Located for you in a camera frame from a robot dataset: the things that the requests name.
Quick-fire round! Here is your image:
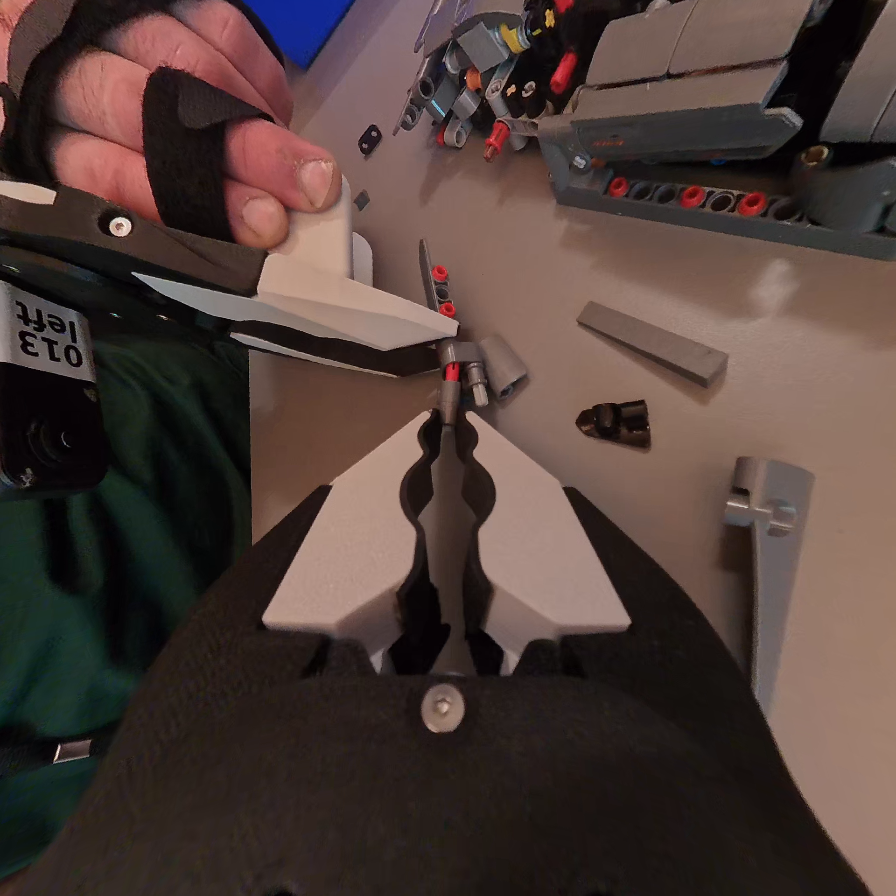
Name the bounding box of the grey lego panel with connector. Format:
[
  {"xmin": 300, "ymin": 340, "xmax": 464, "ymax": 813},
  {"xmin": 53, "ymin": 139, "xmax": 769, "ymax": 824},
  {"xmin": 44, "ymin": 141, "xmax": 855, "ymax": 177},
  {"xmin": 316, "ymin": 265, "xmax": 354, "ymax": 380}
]
[{"xmin": 466, "ymin": 334, "xmax": 528, "ymax": 409}]

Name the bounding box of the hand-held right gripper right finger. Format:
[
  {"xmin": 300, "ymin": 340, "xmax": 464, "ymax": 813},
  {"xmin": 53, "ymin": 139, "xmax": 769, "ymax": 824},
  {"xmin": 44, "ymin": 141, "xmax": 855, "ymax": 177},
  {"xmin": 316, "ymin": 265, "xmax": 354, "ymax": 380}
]
[{"xmin": 454, "ymin": 409, "xmax": 635, "ymax": 673}]

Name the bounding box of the blue plastic bin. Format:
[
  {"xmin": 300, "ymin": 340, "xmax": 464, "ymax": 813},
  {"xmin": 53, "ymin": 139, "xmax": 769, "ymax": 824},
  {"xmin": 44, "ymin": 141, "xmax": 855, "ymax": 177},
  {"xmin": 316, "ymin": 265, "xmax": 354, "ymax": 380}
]
[{"xmin": 241, "ymin": 0, "xmax": 366, "ymax": 71}]

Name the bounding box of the long grey lego beam panel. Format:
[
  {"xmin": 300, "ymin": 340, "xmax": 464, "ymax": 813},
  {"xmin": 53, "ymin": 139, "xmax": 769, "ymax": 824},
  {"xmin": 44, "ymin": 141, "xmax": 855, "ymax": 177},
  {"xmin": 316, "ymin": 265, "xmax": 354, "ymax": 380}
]
[{"xmin": 723, "ymin": 455, "xmax": 817, "ymax": 716}]

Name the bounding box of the black strap with metal clip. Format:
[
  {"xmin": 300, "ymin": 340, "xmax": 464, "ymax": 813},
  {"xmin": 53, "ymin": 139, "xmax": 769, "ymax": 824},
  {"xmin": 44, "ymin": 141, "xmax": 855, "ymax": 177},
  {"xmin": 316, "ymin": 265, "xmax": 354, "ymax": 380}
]
[{"xmin": 0, "ymin": 736, "xmax": 98, "ymax": 779}]

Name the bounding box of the black lego clip piece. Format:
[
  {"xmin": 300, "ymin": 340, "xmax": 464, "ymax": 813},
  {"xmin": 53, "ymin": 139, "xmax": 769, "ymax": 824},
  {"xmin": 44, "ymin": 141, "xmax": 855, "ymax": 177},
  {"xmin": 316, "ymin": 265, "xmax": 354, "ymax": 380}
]
[{"xmin": 574, "ymin": 399, "xmax": 652, "ymax": 450}]

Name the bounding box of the person's left hand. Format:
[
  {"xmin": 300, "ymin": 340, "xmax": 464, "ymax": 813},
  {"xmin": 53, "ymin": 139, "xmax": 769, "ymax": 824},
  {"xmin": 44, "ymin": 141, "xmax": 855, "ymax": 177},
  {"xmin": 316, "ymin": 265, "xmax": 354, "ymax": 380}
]
[{"xmin": 0, "ymin": 0, "xmax": 344, "ymax": 249}]

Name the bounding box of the person's green shirt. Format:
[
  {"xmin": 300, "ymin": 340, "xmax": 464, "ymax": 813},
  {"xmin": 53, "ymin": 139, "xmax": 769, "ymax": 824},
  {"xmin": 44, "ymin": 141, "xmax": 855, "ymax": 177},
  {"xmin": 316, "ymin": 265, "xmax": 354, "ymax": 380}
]
[{"xmin": 0, "ymin": 336, "xmax": 253, "ymax": 858}]

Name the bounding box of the long grey lego wedge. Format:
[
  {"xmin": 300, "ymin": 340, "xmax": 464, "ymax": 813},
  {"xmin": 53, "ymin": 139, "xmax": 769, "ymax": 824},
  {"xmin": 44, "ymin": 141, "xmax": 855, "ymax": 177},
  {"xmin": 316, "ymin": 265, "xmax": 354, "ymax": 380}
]
[{"xmin": 576, "ymin": 301, "xmax": 730, "ymax": 388}]

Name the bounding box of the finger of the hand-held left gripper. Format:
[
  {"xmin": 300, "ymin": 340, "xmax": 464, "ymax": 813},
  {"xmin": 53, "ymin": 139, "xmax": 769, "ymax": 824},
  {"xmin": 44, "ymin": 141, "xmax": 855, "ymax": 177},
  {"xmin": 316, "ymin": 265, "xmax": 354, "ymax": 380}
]
[
  {"xmin": 227, "ymin": 318, "xmax": 442, "ymax": 380},
  {"xmin": 133, "ymin": 252, "xmax": 461, "ymax": 352}
]

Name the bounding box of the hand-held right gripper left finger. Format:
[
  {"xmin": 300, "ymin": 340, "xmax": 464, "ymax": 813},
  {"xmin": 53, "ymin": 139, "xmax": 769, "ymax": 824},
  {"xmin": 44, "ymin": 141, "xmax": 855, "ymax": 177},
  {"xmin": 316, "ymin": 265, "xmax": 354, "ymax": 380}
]
[{"xmin": 260, "ymin": 410, "xmax": 442, "ymax": 674}]

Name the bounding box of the grey black lego car model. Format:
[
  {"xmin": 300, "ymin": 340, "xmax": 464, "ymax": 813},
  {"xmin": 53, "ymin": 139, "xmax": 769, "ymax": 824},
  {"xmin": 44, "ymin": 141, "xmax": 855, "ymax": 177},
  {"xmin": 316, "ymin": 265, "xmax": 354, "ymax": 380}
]
[{"xmin": 392, "ymin": 0, "xmax": 896, "ymax": 263}]

